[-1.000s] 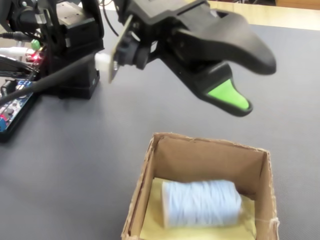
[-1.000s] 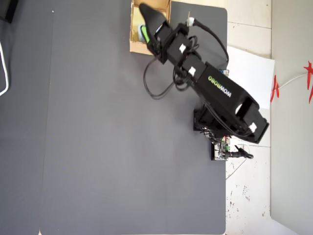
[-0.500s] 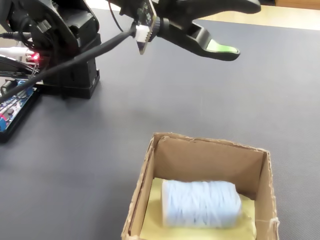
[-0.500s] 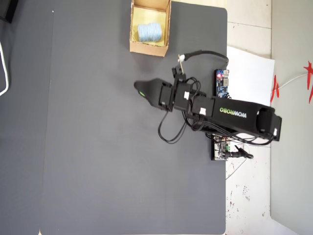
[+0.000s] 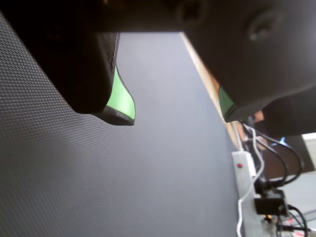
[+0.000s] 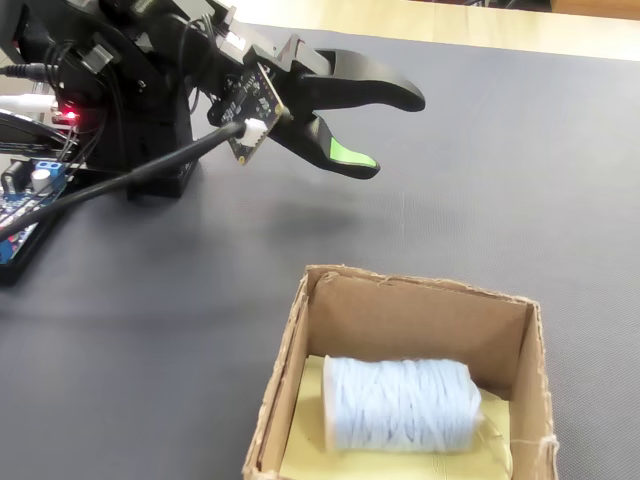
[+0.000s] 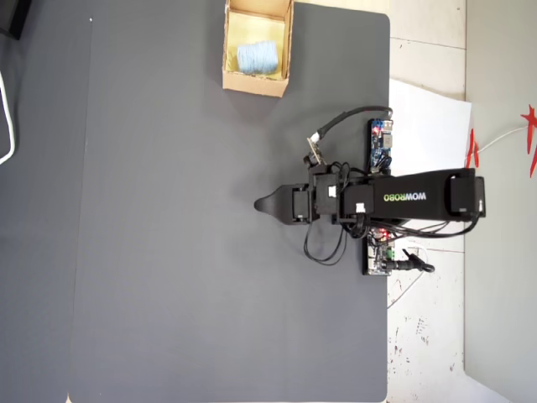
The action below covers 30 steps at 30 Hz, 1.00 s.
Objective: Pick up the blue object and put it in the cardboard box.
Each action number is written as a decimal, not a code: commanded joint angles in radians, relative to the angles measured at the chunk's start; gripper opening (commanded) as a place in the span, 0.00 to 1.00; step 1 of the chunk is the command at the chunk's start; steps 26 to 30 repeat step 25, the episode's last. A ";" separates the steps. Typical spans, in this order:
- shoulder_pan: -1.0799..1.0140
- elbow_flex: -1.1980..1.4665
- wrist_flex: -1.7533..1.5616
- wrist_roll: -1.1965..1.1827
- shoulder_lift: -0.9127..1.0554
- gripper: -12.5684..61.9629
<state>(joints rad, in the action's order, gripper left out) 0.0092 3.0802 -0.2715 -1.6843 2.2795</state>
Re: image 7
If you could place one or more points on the white curved tube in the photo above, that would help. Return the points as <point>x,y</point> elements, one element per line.
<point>11,138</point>

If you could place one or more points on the small camera circuit board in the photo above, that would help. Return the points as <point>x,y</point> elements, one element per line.
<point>316,151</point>

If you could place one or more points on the blue controller circuit board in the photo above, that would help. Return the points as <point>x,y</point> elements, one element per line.
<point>381,144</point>

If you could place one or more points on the dark grey table mat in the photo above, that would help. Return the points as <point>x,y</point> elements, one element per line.
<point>189,231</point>

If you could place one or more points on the white paper sheet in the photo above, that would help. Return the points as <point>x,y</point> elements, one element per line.
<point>423,126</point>

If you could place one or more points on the red floor sticker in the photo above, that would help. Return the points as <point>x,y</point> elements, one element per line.
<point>532,130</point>
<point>473,151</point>

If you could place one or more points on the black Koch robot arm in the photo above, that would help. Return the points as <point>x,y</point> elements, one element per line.
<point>419,196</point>

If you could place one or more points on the black power plug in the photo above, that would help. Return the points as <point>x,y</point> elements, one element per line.
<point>409,265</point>

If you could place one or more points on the yellow paper box liner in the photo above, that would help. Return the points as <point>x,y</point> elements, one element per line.
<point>235,25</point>

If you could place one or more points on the blue yarn block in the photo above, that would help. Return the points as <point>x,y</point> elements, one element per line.
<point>257,56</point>

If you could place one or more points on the black flat object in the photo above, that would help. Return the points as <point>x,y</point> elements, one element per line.
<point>12,17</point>

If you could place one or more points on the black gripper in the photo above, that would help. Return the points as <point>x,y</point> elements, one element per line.
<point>302,205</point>

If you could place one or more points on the brown cardboard box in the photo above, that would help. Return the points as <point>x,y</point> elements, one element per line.
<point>256,87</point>

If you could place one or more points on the circuit board with red LED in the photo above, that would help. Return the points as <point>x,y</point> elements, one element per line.
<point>379,252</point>

